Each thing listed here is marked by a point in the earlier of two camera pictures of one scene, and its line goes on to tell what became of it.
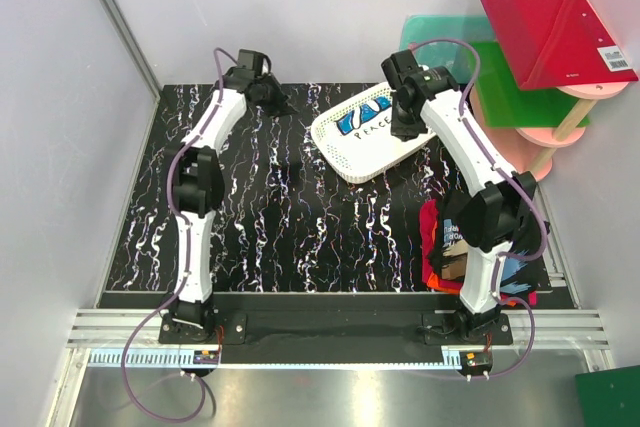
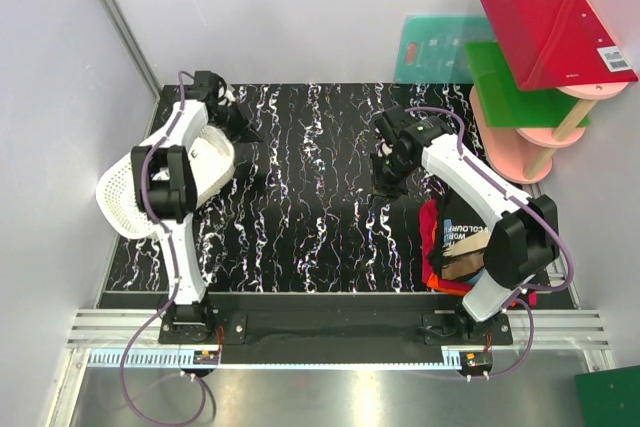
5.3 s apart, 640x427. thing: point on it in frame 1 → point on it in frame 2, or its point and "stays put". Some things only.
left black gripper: x=281 y=107 → x=244 y=132
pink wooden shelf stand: x=531 y=162 stays put
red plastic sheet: x=554 y=38 stays put
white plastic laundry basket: x=357 y=138 → x=211 y=157
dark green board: x=610 y=397 stays put
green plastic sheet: x=504 y=106 stays put
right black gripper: x=404 y=132 → x=380 y=186
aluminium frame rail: x=131 y=339 stays put
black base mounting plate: x=334 y=329 stays put
